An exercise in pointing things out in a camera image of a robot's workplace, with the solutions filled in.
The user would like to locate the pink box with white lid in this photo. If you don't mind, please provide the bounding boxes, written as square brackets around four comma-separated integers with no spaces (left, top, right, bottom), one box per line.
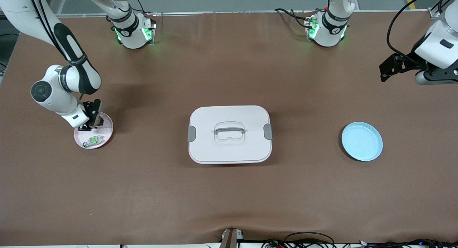
[187,105,273,165]

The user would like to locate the blue round plate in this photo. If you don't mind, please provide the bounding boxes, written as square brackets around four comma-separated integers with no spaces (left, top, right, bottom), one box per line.
[341,121,384,162]

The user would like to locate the green and clear switch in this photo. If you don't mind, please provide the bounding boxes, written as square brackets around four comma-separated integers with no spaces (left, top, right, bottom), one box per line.
[83,135,105,149]

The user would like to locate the aluminium frame post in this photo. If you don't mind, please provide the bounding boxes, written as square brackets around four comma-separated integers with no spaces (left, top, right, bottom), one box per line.
[429,4,448,19]

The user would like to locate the brown table mat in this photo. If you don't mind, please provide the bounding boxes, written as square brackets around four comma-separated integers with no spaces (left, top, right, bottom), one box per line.
[0,11,458,246]

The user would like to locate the metal table edge bracket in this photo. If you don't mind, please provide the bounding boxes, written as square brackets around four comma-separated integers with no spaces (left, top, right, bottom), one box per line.
[219,228,244,248]

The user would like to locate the pink round plate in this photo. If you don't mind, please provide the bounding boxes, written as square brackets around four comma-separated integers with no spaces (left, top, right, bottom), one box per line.
[74,112,114,150]

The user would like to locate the black right arm base cable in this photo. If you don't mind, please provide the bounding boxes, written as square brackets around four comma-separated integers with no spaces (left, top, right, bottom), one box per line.
[132,0,158,18]

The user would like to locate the black looped cable bundle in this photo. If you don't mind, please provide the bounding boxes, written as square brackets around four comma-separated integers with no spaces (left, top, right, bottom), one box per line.
[260,232,337,248]

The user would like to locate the black left arm base cables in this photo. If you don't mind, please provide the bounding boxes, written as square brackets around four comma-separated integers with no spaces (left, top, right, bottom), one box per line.
[274,8,312,29]

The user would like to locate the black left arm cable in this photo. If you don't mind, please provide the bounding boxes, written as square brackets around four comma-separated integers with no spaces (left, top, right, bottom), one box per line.
[386,0,440,63]

